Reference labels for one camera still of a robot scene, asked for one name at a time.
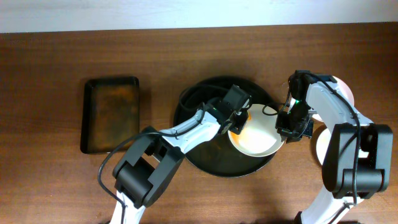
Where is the white plate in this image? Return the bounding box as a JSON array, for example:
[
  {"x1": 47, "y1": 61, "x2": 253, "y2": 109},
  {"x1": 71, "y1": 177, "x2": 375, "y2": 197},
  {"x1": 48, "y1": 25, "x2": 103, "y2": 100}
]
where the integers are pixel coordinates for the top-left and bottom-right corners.
[
  {"x1": 228, "y1": 104, "x2": 284, "y2": 157},
  {"x1": 315, "y1": 127, "x2": 371, "y2": 167}
]

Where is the black rectangular tray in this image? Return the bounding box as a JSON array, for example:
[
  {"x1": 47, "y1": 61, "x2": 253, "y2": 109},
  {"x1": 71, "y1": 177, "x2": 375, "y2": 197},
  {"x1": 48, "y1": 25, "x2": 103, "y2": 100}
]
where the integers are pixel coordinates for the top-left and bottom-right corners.
[{"x1": 80, "y1": 76, "x2": 140, "y2": 154}]

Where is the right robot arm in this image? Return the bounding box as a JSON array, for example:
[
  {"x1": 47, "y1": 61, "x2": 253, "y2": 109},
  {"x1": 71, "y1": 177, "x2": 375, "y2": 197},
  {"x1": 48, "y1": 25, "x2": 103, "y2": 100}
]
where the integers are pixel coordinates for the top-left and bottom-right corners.
[{"x1": 275, "y1": 70, "x2": 393, "y2": 223}]

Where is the white plate bottom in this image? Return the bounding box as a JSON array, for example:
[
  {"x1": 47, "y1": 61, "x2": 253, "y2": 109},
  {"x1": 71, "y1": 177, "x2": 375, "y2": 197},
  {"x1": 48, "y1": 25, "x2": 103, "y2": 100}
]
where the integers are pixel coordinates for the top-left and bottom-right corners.
[{"x1": 315, "y1": 127, "x2": 371, "y2": 167}]

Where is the green and orange sponge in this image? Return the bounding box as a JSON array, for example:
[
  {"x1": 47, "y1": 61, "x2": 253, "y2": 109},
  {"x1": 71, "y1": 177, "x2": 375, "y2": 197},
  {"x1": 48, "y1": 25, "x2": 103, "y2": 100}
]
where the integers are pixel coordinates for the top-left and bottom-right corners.
[{"x1": 228, "y1": 110, "x2": 251, "y2": 144}]

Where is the black round tray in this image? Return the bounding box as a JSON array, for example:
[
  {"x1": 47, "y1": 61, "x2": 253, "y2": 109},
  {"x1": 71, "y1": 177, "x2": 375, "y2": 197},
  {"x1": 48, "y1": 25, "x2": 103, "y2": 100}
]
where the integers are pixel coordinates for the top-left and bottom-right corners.
[{"x1": 174, "y1": 76, "x2": 275, "y2": 177}]

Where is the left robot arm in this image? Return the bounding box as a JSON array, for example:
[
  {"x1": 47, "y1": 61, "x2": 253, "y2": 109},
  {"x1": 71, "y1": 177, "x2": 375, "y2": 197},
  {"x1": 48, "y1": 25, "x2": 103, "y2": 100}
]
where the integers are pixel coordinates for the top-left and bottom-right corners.
[{"x1": 110, "y1": 85, "x2": 251, "y2": 223}]

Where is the grey-white plate with sauce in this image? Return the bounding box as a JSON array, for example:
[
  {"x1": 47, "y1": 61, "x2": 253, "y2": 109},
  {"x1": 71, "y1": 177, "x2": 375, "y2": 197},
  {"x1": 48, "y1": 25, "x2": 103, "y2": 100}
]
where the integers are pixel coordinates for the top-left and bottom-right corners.
[{"x1": 310, "y1": 75, "x2": 355, "y2": 123}]

